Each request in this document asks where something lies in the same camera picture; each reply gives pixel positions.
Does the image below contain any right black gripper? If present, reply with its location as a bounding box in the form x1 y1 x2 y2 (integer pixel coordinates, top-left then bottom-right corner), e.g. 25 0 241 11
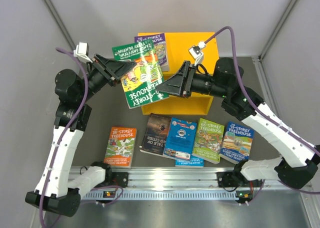
156 61 229 99

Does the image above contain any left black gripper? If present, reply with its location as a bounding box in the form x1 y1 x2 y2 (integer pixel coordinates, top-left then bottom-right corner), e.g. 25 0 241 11
77 53 136 103

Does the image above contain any green 104-Storey Treehouse book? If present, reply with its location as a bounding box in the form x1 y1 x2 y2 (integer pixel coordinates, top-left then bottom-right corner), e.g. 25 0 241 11
112 39 169 109

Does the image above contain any purple 52-Storey Treehouse book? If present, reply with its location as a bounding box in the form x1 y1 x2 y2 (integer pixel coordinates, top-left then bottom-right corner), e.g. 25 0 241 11
134 33 170 72

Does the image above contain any blue back-cover book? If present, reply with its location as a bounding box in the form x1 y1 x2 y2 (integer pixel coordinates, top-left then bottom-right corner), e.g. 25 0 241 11
163 118 197 161

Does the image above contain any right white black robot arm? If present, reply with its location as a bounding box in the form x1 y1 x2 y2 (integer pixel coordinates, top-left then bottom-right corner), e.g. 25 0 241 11
156 58 320 190

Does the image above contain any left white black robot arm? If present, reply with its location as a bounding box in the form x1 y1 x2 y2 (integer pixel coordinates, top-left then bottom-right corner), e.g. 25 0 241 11
25 49 136 217

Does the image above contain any yellow wooden shelf box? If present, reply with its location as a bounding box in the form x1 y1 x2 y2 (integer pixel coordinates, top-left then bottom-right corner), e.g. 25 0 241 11
137 32 221 115

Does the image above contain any dark Tale of Two Cities book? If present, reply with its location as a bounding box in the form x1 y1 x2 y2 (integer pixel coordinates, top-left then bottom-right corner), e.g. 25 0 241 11
139 114 172 156

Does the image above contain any lime 65-Storey Treehouse book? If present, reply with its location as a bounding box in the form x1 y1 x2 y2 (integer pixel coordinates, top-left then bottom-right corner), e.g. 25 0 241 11
192 118 225 164

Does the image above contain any orange 78-Storey Treehouse book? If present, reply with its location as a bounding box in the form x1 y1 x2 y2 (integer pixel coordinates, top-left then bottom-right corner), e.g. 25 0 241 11
103 127 137 169

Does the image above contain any light blue 26-Storey Treehouse book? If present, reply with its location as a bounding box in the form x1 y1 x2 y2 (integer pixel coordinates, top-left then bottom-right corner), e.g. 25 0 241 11
175 158 204 168

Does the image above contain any blue 91-Storey Treehouse book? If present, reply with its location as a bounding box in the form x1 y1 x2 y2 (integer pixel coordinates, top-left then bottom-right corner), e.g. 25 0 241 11
219 122 255 164

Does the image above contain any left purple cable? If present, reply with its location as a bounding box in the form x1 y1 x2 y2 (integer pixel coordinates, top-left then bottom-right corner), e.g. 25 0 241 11
39 47 125 228

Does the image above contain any purple cable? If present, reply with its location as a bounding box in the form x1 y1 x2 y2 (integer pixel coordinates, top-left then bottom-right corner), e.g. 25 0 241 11
204 25 320 209
39 47 125 228

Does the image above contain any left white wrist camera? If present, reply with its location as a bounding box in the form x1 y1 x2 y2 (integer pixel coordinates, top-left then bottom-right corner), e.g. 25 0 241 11
73 42 92 63

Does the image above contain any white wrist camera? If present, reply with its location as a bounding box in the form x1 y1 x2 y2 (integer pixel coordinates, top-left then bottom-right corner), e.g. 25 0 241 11
73 42 92 63
189 41 206 66

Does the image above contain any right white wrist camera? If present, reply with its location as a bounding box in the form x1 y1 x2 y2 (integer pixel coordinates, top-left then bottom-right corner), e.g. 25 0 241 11
189 41 206 66

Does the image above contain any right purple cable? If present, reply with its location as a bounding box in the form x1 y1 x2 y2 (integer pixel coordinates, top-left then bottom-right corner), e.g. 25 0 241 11
204 25 320 209

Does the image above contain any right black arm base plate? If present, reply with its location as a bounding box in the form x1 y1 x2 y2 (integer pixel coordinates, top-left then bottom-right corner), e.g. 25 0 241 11
216 171 240 192

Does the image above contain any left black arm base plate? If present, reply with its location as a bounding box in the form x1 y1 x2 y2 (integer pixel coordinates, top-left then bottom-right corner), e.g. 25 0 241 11
106 172 129 188

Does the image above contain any aluminium mounting rail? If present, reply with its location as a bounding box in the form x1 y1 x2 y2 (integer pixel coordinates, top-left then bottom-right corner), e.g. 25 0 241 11
67 166 286 189

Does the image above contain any slotted grey cable duct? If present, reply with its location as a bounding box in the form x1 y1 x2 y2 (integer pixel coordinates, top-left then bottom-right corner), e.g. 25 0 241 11
83 190 252 201

